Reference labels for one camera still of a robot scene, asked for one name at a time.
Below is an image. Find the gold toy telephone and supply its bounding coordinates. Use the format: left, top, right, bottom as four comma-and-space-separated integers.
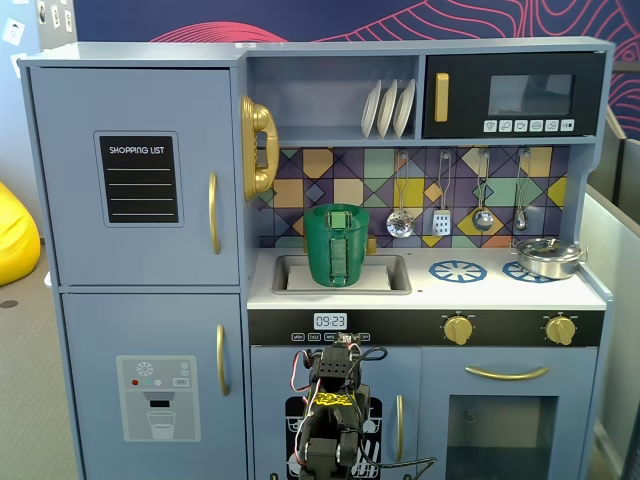
239, 94, 280, 202

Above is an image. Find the metal ladle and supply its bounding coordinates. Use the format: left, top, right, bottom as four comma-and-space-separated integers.
472, 148, 496, 232

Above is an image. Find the black cable with usb plug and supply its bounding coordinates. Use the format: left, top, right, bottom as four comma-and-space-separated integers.
357, 344, 437, 480

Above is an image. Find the white toy plate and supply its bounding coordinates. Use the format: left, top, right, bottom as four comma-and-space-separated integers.
375, 78, 400, 140
392, 78, 417, 139
360, 79, 384, 139

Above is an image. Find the yellow bean bag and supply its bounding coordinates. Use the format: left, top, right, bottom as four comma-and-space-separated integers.
0, 180, 41, 287

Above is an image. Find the blue freezer door with dispenser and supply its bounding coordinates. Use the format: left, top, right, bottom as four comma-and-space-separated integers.
60, 293, 249, 480

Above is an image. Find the gold microwave handle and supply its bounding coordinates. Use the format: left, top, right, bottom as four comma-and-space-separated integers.
433, 72, 450, 123

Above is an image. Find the small metal spoon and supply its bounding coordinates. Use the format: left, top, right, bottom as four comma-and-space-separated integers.
513, 148, 532, 232

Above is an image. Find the metal skimmer spoon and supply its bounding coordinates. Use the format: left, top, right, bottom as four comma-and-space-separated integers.
385, 152, 416, 239

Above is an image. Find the grey desk partition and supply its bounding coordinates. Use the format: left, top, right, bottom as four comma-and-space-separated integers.
579, 179, 640, 480

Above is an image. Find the gold oven handle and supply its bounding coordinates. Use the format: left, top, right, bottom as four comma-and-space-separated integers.
464, 365, 550, 381

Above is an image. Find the black toy microwave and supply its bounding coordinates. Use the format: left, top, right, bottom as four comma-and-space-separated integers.
422, 52, 607, 140

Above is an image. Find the gold freezer door handle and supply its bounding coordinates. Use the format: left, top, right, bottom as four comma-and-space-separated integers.
215, 323, 231, 397

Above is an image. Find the gold dishwasher door handle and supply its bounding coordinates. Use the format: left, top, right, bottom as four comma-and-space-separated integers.
395, 394, 405, 464

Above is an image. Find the blue wooden toy kitchen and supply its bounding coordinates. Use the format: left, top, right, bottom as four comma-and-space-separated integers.
17, 37, 616, 480

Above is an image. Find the green plastic pitcher recipient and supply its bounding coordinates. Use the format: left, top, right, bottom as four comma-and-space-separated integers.
303, 203, 372, 290

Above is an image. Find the metal slotted spatula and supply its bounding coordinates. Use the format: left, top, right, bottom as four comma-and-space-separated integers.
432, 151, 454, 236

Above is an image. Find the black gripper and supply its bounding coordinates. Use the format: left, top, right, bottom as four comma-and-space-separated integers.
310, 344, 369, 401

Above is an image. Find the blue tall fridge door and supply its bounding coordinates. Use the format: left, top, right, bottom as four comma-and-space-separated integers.
29, 67, 241, 287

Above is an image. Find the white photo card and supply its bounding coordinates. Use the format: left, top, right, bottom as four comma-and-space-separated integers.
0, 18, 26, 43

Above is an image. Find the grey toy sink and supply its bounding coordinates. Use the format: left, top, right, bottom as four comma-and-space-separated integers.
272, 253, 413, 295

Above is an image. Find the blue oven door with window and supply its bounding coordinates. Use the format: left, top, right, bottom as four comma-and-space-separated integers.
420, 345, 599, 480

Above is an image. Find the steel pot with lid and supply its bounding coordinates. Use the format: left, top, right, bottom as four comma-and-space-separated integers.
509, 237, 590, 281

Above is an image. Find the black shopping list chalkboard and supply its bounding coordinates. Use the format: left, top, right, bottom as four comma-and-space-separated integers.
93, 131, 185, 228

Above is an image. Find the gold tall fridge door handle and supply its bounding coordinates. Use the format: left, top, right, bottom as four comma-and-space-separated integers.
207, 172, 222, 256

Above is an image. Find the digital clock display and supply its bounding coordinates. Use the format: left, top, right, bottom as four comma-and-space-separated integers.
313, 312, 349, 331

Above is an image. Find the gold stove knob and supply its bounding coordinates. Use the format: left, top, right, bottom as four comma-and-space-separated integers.
543, 313, 577, 346
442, 313, 475, 346

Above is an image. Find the blue dishwasher door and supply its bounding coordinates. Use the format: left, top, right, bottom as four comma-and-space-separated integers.
249, 345, 422, 480

